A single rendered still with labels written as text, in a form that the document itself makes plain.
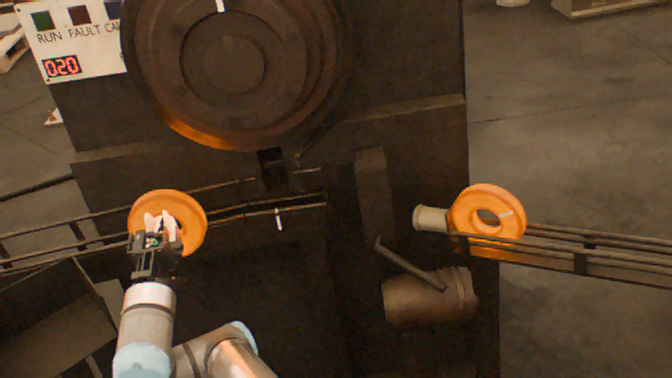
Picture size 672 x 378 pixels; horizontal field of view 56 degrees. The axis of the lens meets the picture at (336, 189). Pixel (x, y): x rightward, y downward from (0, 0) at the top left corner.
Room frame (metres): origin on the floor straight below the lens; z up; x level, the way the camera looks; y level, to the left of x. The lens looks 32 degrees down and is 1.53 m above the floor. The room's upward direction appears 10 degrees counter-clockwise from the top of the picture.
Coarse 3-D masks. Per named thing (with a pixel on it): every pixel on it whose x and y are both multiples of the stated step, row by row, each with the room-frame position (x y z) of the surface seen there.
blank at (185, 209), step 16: (160, 192) 1.11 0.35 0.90; (176, 192) 1.11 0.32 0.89; (144, 208) 1.09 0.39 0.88; (160, 208) 1.09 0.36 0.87; (176, 208) 1.09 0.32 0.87; (192, 208) 1.09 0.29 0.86; (128, 224) 1.10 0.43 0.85; (144, 224) 1.09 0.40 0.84; (192, 224) 1.09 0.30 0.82; (192, 240) 1.09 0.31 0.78
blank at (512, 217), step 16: (464, 192) 1.12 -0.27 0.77; (480, 192) 1.09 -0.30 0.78; (496, 192) 1.08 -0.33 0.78; (464, 208) 1.11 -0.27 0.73; (480, 208) 1.09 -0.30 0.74; (496, 208) 1.07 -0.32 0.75; (512, 208) 1.05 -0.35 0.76; (464, 224) 1.11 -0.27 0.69; (480, 224) 1.11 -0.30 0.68; (512, 224) 1.05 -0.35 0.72; (480, 240) 1.09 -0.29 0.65
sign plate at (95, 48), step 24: (48, 0) 1.41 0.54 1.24; (72, 0) 1.40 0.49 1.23; (96, 0) 1.40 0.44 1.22; (120, 0) 1.39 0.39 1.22; (24, 24) 1.41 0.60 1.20; (72, 24) 1.40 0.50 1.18; (96, 24) 1.40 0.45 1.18; (48, 48) 1.40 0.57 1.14; (72, 48) 1.40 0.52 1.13; (96, 48) 1.40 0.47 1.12; (96, 72) 1.40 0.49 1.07
